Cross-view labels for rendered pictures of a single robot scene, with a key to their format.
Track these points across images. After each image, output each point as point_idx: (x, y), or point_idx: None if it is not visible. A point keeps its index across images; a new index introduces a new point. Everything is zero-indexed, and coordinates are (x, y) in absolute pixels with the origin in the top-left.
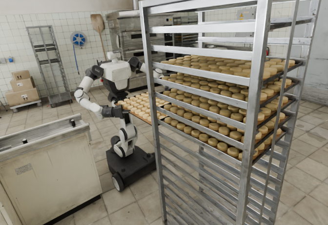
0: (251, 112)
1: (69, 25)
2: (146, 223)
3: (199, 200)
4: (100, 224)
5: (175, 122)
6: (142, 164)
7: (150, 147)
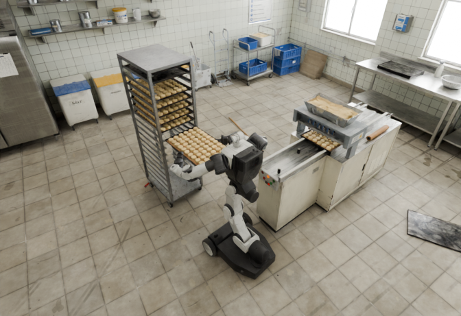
0: None
1: None
2: (216, 199)
3: (173, 198)
4: None
5: (184, 116)
6: (222, 228)
7: (219, 293)
